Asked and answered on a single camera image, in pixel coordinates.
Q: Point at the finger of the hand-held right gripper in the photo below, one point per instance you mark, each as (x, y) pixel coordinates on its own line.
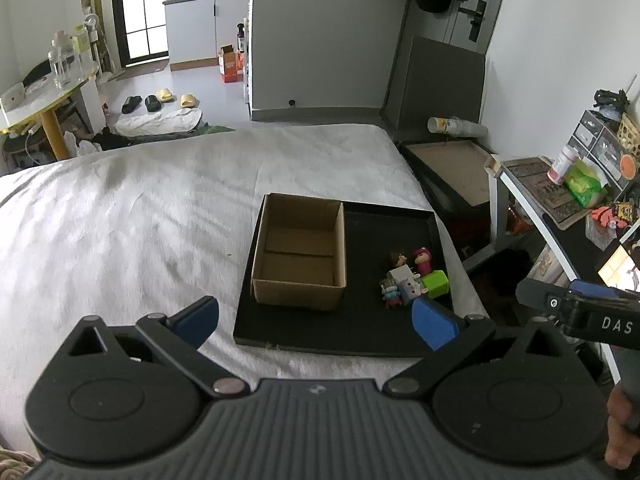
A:
(540, 296)
(587, 286)

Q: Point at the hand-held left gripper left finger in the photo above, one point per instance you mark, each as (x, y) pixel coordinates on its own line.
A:
(197, 320)

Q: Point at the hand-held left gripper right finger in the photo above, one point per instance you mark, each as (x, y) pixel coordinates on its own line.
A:
(432, 325)

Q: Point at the grey block figure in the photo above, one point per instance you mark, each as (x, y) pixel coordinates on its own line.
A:
(412, 294)

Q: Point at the green box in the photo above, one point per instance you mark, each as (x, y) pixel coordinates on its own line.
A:
(435, 284)

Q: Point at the small blue toy figure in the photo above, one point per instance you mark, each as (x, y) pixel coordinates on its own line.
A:
(391, 296)

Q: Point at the black tray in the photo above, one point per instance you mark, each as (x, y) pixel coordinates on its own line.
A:
(370, 240)

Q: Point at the brown cardboard box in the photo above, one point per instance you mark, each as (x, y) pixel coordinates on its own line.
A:
(300, 270)

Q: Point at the person's right hand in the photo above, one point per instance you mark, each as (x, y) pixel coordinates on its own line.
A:
(622, 450)

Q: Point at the white side desk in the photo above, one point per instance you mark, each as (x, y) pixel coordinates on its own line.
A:
(565, 245)

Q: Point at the pink hat figurine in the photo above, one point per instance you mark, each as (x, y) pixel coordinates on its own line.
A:
(422, 260)

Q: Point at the orange toy figure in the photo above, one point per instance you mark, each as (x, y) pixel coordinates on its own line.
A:
(607, 215)

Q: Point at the brown haired figurine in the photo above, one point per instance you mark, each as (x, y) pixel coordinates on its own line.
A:
(398, 259)

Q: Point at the green tissue packet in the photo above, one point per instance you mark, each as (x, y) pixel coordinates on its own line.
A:
(587, 185)

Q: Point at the dark patterned desk mat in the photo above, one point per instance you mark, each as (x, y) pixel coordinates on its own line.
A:
(545, 190)

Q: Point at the pink and white bottle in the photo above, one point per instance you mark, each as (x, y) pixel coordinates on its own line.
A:
(561, 165)

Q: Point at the grey drawer organizer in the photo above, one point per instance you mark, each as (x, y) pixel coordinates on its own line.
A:
(597, 140)

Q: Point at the woven basket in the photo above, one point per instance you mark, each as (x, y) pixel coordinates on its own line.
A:
(630, 130)

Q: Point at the stack of paper cups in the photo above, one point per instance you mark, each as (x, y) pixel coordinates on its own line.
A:
(460, 126)

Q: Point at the white floor cushion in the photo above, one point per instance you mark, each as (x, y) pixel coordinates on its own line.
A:
(160, 121)

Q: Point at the white plastic bag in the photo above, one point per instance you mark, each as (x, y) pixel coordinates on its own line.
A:
(82, 146)

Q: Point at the beige slipper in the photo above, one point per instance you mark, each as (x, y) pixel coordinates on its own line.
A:
(165, 95)
(189, 100)

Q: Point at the black slipper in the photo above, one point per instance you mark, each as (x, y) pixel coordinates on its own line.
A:
(153, 103)
(132, 105)

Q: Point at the beige knitted cloth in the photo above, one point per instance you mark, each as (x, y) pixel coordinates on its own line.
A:
(15, 462)

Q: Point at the grey leaning board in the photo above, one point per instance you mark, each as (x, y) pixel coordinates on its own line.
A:
(440, 85)

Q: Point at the orange cardboard box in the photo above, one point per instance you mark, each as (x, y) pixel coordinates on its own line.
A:
(230, 67)

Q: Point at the dark spray bottle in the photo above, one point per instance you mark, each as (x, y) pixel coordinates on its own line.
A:
(240, 39)

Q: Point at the white kitchen cabinet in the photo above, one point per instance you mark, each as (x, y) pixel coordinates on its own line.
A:
(192, 30)

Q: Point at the clear plastic bottle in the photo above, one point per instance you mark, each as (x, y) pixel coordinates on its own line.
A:
(60, 62)
(79, 55)

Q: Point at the black framed glass door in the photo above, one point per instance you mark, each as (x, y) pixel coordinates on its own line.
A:
(142, 10)

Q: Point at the brown board in black frame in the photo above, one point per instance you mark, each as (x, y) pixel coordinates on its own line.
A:
(450, 170)

